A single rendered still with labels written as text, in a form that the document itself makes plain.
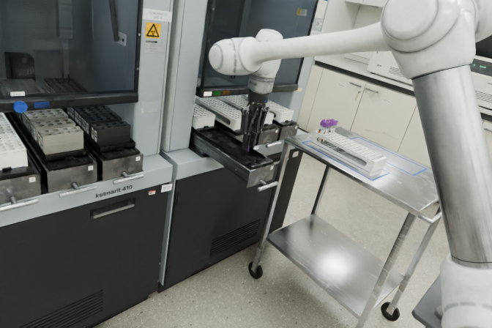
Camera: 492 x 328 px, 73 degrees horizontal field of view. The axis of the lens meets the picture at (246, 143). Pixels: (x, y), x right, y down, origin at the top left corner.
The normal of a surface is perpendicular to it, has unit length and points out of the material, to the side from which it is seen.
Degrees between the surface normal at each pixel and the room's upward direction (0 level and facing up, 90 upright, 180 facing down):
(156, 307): 0
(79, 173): 90
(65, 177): 90
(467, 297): 82
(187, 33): 90
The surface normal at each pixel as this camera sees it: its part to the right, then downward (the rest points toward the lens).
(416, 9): -0.73, 0.06
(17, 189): 0.68, 0.41
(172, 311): 0.18, -0.90
